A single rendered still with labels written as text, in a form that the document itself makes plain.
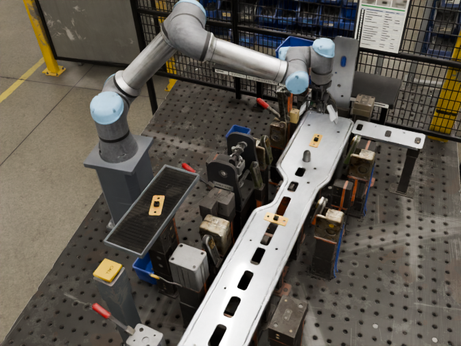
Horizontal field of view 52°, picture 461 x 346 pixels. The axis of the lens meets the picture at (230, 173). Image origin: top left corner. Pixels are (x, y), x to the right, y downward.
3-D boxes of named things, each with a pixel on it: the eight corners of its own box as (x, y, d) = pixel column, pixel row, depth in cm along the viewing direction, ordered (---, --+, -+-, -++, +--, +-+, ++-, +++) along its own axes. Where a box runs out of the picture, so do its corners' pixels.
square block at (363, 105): (359, 167, 226) (372, 106, 201) (343, 163, 229) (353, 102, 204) (363, 157, 231) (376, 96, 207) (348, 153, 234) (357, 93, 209)
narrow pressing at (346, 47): (348, 109, 211) (359, 40, 187) (323, 104, 214) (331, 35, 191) (348, 108, 211) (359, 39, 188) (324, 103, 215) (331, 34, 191)
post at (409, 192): (412, 198, 210) (428, 150, 190) (387, 191, 214) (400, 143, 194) (415, 189, 214) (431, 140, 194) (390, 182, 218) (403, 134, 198)
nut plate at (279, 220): (263, 219, 167) (263, 217, 166) (267, 212, 169) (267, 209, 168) (285, 226, 164) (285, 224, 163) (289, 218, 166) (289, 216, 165)
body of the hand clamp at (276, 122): (282, 187, 219) (284, 128, 195) (268, 183, 222) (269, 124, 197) (286, 178, 223) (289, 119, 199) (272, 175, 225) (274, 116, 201)
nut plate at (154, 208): (160, 215, 149) (160, 213, 148) (148, 215, 149) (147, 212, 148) (164, 195, 155) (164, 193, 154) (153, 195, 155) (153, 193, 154)
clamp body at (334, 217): (333, 285, 180) (344, 228, 156) (302, 275, 184) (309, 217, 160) (339, 267, 186) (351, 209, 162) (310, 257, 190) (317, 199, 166)
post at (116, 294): (140, 358, 163) (112, 287, 133) (121, 349, 166) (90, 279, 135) (151, 338, 168) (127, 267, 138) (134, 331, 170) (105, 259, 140)
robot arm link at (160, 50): (90, 106, 176) (183, 6, 148) (100, 84, 187) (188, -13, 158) (117, 124, 181) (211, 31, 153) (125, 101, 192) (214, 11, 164)
